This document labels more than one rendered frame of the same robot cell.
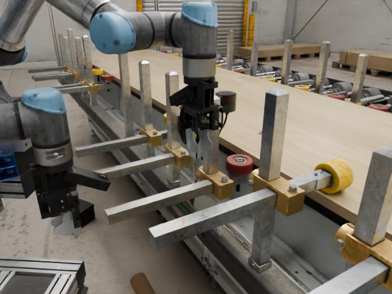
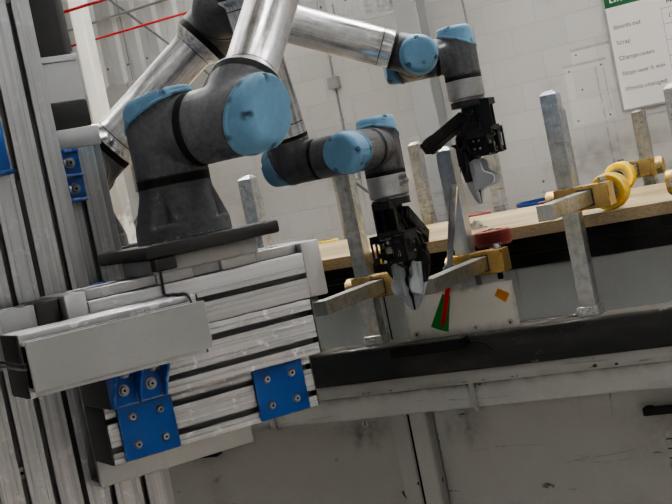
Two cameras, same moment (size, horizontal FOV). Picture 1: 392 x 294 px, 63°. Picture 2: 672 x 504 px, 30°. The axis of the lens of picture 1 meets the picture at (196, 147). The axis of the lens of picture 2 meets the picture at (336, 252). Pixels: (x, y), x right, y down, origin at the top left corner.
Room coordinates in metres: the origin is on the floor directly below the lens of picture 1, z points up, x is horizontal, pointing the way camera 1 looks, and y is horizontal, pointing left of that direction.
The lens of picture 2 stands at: (-1.26, 1.66, 1.07)
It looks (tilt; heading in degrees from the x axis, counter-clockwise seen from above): 3 degrees down; 327
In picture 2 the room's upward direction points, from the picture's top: 11 degrees counter-clockwise
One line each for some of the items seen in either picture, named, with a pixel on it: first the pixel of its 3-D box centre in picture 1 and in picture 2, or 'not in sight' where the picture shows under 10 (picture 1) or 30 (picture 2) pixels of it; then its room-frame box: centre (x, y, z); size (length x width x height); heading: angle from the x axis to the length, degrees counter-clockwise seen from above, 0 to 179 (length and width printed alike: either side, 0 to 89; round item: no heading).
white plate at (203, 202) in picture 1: (198, 201); (459, 311); (0.89, -0.01, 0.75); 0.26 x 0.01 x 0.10; 30
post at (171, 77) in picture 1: (173, 137); (361, 260); (1.09, 0.08, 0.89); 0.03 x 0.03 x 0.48; 30
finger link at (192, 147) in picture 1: (193, 146); (481, 180); (0.72, 0.01, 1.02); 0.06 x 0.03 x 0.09; 29
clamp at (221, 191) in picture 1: (214, 181); (477, 263); (0.86, -0.06, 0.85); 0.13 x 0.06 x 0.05; 30
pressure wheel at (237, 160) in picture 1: (238, 174); (495, 253); (0.88, -0.13, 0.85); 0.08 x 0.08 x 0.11
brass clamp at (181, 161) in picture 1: (177, 154); (375, 285); (1.07, 0.07, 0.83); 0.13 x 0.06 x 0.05; 30
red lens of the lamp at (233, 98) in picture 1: (226, 97); not in sight; (0.90, -0.09, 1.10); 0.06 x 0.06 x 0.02
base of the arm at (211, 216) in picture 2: not in sight; (179, 206); (0.53, 0.78, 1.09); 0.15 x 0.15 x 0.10
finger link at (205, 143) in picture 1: (205, 143); (487, 179); (0.73, -0.02, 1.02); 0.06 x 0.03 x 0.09; 29
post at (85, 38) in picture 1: (90, 73); not in sight; (2.17, 0.71, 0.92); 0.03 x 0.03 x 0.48; 30
